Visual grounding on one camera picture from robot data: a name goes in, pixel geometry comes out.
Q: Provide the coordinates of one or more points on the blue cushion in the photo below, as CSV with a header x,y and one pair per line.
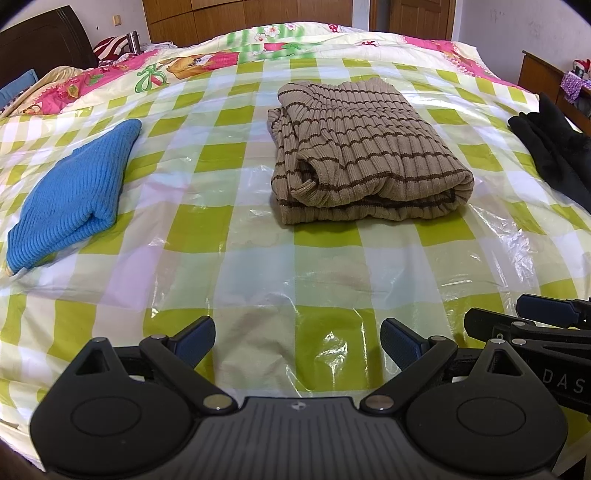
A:
x,y
16,85

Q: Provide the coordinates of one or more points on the black garment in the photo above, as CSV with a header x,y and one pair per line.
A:
x,y
554,147

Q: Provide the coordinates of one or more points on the purple patterned cloth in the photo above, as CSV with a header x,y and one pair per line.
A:
x,y
572,85

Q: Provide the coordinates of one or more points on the checked cartoon print quilt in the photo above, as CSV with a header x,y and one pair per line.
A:
x,y
198,60

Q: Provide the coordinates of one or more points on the red white plush toy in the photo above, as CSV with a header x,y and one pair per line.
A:
x,y
579,67

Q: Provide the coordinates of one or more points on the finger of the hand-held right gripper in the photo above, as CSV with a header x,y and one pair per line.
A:
x,y
545,308
485,323

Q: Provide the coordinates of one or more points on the beige pillow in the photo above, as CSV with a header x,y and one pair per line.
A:
x,y
51,78

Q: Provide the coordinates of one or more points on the wooden side cabinet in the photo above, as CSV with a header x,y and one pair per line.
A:
x,y
535,69

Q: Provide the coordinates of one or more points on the dark wooden headboard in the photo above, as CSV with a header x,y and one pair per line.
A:
x,y
41,41

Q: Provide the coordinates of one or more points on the wooden wardrobe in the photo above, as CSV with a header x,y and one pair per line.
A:
x,y
231,14

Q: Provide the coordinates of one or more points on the metal flask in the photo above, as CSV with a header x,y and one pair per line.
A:
x,y
134,41

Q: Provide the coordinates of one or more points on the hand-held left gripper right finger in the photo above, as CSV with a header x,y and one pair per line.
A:
x,y
401,344

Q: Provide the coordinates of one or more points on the brown striped knit sweater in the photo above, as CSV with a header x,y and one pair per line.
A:
x,y
369,152

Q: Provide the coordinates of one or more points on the blue knit sweater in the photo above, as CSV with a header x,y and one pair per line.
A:
x,y
69,194

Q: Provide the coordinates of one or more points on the wooden door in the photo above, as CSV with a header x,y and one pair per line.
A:
x,y
415,16

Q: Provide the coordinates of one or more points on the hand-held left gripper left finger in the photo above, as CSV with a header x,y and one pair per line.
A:
x,y
196,344

